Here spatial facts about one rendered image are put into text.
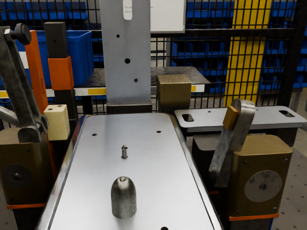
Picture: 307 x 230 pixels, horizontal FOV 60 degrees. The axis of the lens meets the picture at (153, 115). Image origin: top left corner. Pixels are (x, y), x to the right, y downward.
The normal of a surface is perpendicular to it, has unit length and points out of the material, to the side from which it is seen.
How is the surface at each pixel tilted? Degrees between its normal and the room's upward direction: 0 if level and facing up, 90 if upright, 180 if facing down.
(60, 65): 90
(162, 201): 0
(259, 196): 90
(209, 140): 0
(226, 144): 78
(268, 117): 0
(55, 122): 90
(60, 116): 90
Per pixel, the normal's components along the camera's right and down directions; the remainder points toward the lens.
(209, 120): 0.00, -0.92
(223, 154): -0.97, -0.15
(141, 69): 0.10, 0.40
